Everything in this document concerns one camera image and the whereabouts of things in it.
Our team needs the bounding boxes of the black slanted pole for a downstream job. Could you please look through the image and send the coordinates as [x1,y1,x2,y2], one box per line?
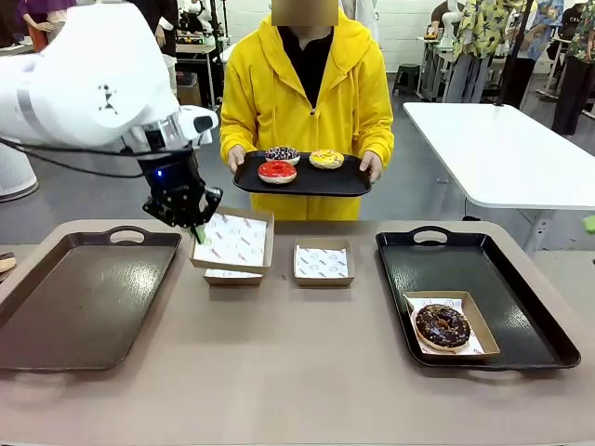
[495,0,536,108]

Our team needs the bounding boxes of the white rounded table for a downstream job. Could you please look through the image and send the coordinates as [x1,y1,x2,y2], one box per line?
[403,101,595,255]

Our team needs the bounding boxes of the grey plastic stool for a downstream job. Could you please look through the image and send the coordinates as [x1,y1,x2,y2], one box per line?
[392,63,422,98]

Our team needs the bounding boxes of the yellow sprinkled donut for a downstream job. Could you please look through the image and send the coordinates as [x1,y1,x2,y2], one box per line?
[309,148,345,170]

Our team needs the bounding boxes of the white printed paper liner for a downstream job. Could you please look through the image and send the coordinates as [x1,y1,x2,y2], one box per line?
[205,268,262,279]
[192,213,270,269]
[404,299,484,360]
[296,245,350,279]

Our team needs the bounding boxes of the mannequin with white trousers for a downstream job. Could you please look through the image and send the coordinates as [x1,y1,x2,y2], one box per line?
[155,0,180,97]

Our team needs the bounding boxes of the red glazed donut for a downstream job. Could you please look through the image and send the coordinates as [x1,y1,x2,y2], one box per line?
[258,160,298,187]

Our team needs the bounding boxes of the mannequin with purple top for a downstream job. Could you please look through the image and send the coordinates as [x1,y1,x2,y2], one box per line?
[18,0,78,52]

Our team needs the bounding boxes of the blue patterned shirt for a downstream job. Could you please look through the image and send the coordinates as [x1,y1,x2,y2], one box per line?
[510,0,566,61]

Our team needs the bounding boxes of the large black serving tray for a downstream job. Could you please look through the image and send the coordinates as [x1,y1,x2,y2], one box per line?
[375,226,582,372]

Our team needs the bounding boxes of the person's right forearm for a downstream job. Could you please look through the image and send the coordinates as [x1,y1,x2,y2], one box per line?
[218,115,252,152]

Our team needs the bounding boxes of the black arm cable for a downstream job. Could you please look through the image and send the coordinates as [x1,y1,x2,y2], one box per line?
[0,137,154,180]

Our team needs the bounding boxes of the white round pedestal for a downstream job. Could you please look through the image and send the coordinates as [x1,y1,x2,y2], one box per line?
[0,138,41,202]

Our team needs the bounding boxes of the person's left hand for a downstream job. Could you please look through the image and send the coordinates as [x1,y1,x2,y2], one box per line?
[360,151,385,182]

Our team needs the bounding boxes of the small black serving tray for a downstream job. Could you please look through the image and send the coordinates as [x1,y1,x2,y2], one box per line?
[231,150,374,199]

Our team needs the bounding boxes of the black trousers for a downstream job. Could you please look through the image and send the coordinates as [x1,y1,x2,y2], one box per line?
[551,54,595,137]

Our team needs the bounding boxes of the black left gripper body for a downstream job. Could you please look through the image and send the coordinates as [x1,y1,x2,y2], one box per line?
[139,151,206,228]

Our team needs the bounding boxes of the brown cardboard carton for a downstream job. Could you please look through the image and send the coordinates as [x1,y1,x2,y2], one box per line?
[176,72,203,107]

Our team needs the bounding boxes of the person in yellow hoodie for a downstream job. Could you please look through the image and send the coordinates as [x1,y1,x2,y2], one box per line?
[218,0,396,222]

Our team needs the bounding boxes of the dark floral shirt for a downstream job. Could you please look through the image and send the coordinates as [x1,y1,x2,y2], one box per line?
[560,0,595,61]

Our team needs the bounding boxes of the yellow floral shirt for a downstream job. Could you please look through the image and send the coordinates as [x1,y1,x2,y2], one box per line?
[453,0,515,60]

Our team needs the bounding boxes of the person's right hand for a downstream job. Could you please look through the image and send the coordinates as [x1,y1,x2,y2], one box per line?
[227,146,246,176]

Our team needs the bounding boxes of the person's left forearm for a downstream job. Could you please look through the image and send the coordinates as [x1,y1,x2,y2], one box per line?
[360,115,396,157]

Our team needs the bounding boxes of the large brown serving tray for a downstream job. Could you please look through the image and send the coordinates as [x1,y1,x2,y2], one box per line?
[0,226,182,372]

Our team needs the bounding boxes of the dark multicolour sprinkled donut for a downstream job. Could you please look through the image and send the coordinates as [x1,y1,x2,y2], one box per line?
[264,146,301,166]

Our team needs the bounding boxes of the chocolate sprinkled donut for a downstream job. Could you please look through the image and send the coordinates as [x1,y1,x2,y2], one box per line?
[413,304,471,352]

